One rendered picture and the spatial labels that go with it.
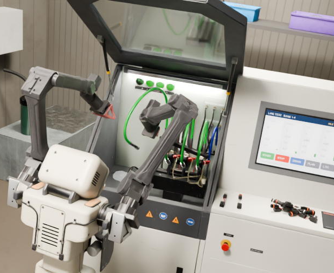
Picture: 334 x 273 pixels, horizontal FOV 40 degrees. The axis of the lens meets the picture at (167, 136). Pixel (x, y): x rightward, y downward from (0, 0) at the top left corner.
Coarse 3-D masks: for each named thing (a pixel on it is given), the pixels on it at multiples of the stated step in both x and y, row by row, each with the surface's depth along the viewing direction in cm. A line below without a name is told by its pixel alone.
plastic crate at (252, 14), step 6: (234, 6) 362; (240, 6) 360; (246, 6) 378; (252, 6) 377; (240, 12) 362; (246, 12) 360; (252, 12) 359; (258, 12) 370; (252, 18) 360; (258, 18) 375
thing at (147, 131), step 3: (159, 123) 230; (144, 126) 225; (150, 126) 224; (153, 126) 226; (156, 126) 229; (144, 129) 230; (147, 129) 227; (150, 129) 227; (153, 129) 228; (156, 129) 229; (144, 132) 230; (147, 132) 229; (150, 132) 229; (153, 132) 228; (144, 135) 230; (147, 135) 228; (150, 135) 228; (153, 135) 228
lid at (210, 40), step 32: (96, 0) 183; (128, 0) 177; (160, 0) 170; (192, 0) 166; (96, 32) 223; (128, 32) 218; (160, 32) 209; (192, 32) 200; (224, 32) 188; (128, 64) 266; (160, 64) 252; (192, 64) 241; (224, 64) 234
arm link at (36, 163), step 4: (28, 160) 184; (32, 160) 184; (36, 160) 185; (40, 160) 185; (24, 164) 183; (28, 164) 183; (32, 164) 183; (36, 164) 183; (40, 164) 184; (36, 168) 182
